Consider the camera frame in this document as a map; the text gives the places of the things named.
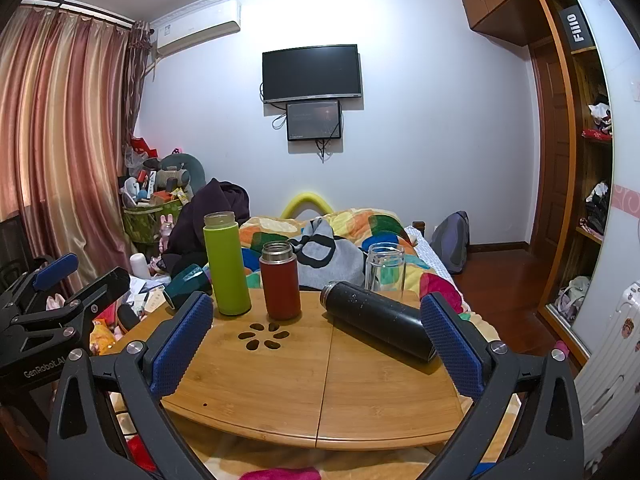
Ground red bag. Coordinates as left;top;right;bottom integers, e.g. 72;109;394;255
129;134;159;162

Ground colourful patterned blanket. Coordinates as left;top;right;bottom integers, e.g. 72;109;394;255
239;206;482;323

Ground green storage basket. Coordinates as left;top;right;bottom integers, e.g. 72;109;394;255
122;199;184;247

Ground orange snack bag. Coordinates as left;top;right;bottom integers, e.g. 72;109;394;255
90;319;122;357

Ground television cables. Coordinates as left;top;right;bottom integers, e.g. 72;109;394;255
258;80;346;163

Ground white air conditioner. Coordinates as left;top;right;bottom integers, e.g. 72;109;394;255
150;1;241;58

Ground black wall television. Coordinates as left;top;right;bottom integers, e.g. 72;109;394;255
262;44;363;105

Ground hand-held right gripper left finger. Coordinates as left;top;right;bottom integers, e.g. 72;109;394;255
46;291;217;480

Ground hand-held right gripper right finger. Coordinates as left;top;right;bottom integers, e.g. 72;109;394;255
419;292;586;480

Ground grey black sweater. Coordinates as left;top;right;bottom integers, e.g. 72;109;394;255
290;217;369;292

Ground grey green plush toy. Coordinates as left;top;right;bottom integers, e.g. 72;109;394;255
150;152;206;197

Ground red thermos cup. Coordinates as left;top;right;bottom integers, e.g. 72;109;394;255
258;241;302;321

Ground wooden overhead cabinet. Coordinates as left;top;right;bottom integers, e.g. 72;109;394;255
460;0;551;47

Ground bamboo lap table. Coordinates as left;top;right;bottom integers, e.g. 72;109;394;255
92;287;483;453

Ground black thermos cup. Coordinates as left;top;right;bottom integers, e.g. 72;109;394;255
320;281;439;364

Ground green bottle cup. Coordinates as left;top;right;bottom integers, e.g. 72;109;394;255
202;211;252;317

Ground grey backpack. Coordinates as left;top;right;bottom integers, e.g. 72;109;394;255
430;211;471;275

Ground white ribbed suitcase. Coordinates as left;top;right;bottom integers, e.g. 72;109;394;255
575;280;640;467

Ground dark purple jacket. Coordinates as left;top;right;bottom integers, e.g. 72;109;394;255
165;177;251;275

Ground brown wooden door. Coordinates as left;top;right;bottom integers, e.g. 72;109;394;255
527;42;574;252

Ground pink rabbit toy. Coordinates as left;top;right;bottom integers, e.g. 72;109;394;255
158;214;177;255

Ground teal plastic cup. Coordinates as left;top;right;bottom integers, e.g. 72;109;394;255
164;264;214;309

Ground yellow foam arch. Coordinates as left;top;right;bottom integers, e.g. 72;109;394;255
281;192;335;222

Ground wooden wardrobe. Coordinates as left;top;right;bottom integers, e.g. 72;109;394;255
530;0;640;367

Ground small black wall monitor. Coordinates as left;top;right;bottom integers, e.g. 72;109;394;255
286;100;343;142

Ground clear glass cup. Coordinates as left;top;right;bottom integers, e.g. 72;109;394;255
365;243;406;302

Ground pink striped curtain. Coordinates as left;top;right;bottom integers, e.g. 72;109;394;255
0;2;152;273

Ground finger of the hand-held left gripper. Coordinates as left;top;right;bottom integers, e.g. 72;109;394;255
0;253;81;317
62;267;132;333

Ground black wardrobe sign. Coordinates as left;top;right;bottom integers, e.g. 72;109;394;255
559;2;599;54

